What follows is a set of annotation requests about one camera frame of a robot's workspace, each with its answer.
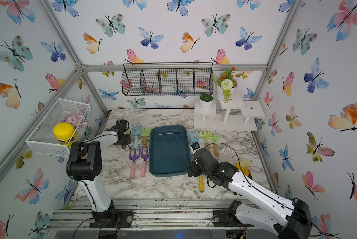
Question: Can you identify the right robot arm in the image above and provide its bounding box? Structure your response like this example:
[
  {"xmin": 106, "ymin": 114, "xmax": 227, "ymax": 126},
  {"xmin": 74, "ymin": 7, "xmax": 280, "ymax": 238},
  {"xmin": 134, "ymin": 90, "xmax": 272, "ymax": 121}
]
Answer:
[{"xmin": 187, "ymin": 148, "xmax": 313, "ymax": 239}]

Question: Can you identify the purple fork pink handle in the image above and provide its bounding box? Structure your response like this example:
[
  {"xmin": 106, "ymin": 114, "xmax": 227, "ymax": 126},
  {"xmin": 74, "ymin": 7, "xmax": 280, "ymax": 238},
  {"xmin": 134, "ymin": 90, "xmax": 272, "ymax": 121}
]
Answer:
[{"xmin": 129, "ymin": 148, "xmax": 141, "ymax": 180}]

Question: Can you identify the white tiered plant stand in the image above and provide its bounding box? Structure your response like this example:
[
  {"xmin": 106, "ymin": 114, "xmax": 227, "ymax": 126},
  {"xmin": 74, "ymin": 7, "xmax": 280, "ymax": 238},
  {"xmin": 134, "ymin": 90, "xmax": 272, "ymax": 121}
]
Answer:
[{"xmin": 194, "ymin": 92, "xmax": 266, "ymax": 131}]

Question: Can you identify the yellow black work glove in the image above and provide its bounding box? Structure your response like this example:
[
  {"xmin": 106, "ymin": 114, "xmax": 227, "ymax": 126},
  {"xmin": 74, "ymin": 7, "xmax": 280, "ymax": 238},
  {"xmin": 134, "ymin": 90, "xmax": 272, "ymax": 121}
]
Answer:
[{"xmin": 235, "ymin": 158, "xmax": 253, "ymax": 179}]

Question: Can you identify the green rake wooden handle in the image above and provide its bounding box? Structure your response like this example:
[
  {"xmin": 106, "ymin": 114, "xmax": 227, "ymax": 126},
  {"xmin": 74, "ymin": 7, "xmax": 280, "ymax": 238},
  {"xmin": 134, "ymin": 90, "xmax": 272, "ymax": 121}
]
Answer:
[
  {"xmin": 209, "ymin": 134, "xmax": 220, "ymax": 157},
  {"xmin": 200, "ymin": 131, "xmax": 211, "ymax": 152}
]

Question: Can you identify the black wire wall basket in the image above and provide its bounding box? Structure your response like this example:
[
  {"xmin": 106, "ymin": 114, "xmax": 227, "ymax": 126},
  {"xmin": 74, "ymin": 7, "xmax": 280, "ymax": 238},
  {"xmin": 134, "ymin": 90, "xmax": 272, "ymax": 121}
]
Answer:
[{"xmin": 121, "ymin": 61, "xmax": 214, "ymax": 98}]

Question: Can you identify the white knit glove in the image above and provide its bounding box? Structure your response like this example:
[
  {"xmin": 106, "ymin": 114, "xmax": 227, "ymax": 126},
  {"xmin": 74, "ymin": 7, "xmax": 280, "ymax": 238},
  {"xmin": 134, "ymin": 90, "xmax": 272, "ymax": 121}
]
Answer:
[{"xmin": 217, "ymin": 147, "xmax": 238, "ymax": 165}]

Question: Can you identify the white mesh wall basket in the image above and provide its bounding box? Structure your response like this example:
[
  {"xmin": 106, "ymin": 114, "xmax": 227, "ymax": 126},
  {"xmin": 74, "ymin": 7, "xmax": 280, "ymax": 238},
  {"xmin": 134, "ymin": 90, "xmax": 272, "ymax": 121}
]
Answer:
[{"xmin": 26, "ymin": 98, "xmax": 91, "ymax": 157}]

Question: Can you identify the white pot with flowers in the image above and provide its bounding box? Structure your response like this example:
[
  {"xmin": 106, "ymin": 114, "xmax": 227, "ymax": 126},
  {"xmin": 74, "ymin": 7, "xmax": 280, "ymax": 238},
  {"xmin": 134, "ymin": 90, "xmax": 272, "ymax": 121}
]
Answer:
[{"xmin": 214, "ymin": 67, "xmax": 242, "ymax": 103}]

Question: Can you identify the small white pot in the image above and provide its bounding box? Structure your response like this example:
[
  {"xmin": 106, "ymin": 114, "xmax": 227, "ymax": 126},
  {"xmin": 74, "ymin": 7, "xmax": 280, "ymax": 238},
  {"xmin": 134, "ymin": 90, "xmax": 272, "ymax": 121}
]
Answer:
[{"xmin": 199, "ymin": 94, "xmax": 214, "ymax": 110}]

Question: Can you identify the teal plastic storage box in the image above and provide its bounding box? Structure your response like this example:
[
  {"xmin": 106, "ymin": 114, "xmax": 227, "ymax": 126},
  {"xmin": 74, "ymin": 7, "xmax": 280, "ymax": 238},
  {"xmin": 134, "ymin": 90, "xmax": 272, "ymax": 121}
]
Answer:
[{"xmin": 149, "ymin": 125, "xmax": 191, "ymax": 177}]

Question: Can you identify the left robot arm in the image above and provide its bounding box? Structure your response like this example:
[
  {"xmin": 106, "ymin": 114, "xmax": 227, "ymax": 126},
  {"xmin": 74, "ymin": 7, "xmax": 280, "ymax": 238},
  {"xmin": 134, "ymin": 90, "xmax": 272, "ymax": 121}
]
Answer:
[{"xmin": 66, "ymin": 119, "xmax": 130, "ymax": 228}]

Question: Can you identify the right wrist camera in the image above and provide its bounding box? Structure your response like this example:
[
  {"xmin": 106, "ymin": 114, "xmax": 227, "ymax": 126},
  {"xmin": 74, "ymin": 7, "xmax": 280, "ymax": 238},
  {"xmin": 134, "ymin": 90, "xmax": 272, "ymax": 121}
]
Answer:
[{"xmin": 190, "ymin": 142, "xmax": 200, "ymax": 153}]

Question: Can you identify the light blue hand rake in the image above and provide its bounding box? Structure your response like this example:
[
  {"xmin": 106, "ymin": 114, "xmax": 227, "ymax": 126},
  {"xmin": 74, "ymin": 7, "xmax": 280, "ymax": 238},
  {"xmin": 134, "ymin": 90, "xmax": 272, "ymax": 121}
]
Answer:
[{"xmin": 189, "ymin": 130, "xmax": 199, "ymax": 143}]

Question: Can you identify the pink flower bunch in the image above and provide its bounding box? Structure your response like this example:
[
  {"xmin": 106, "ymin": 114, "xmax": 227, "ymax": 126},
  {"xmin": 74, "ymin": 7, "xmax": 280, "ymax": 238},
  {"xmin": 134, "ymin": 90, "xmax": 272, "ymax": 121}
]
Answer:
[{"xmin": 62, "ymin": 111, "xmax": 88, "ymax": 128}]

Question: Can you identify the light blue fork rake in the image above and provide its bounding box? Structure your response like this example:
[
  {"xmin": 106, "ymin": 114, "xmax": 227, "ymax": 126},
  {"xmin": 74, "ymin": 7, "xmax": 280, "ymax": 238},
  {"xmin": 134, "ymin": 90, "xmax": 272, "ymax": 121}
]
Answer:
[{"xmin": 132, "ymin": 123, "xmax": 142, "ymax": 149}]

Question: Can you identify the yellow lidded jar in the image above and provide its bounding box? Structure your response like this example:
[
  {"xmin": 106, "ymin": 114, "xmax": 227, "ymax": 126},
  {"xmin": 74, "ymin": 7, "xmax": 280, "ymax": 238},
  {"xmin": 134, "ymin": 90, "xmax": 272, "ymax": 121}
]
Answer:
[{"xmin": 53, "ymin": 122, "xmax": 77, "ymax": 148}]

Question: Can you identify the teal rake yellow handle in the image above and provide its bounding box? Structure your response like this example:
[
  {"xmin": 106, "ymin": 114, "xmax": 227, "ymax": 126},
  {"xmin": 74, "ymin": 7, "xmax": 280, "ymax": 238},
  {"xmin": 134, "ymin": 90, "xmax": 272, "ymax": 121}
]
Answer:
[{"xmin": 198, "ymin": 175, "xmax": 205, "ymax": 193}]

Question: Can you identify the purple rake pink handle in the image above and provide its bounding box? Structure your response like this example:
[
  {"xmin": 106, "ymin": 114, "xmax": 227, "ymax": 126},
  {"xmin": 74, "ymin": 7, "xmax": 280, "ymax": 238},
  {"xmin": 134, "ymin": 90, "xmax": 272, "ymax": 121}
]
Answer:
[{"xmin": 140, "ymin": 147, "xmax": 149, "ymax": 178}]

